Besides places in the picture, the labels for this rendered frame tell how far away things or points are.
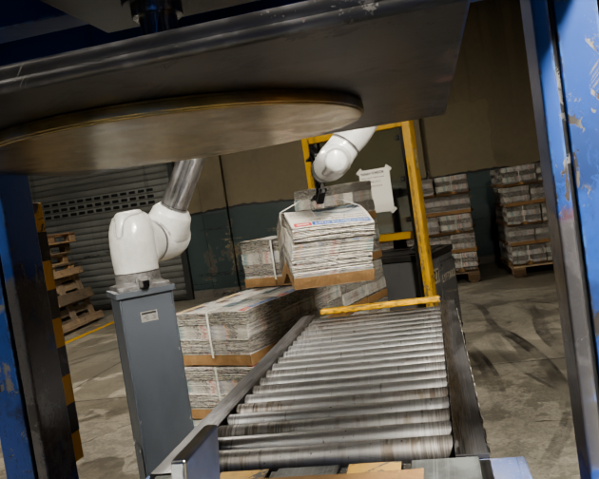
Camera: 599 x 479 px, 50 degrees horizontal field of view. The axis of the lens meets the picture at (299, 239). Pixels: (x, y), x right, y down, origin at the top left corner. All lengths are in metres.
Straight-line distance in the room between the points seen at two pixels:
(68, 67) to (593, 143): 0.68
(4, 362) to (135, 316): 1.20
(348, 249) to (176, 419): 0.84
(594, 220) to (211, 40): 0.64
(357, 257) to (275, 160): 7.59
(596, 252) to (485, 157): 8.65
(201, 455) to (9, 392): 0.94
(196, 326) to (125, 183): 7.89
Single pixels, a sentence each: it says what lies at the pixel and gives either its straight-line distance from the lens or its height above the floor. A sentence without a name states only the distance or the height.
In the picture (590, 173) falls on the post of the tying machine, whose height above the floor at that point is 1.19.
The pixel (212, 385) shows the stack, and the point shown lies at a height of 0.52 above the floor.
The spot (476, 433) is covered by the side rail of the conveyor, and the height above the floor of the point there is 0.80.
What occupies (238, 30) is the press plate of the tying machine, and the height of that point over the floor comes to 1.31.
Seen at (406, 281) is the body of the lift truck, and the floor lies 0.62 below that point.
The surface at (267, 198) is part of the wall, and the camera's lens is 9.80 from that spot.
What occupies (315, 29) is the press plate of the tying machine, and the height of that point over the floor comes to 1.30.
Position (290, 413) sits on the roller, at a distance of 1.34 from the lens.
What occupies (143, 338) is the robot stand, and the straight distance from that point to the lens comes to 2.31.
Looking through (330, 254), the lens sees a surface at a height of 1.03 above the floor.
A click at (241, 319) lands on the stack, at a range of 2.59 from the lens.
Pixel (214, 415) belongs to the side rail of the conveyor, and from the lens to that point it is 1.40.
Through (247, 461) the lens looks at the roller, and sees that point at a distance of 1.17.
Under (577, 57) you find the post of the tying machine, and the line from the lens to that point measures 0.92.
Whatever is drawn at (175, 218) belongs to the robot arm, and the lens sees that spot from 2.44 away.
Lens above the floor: 1.21
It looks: 3 degrees down
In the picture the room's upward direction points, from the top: 8 degrees counter-clockwise
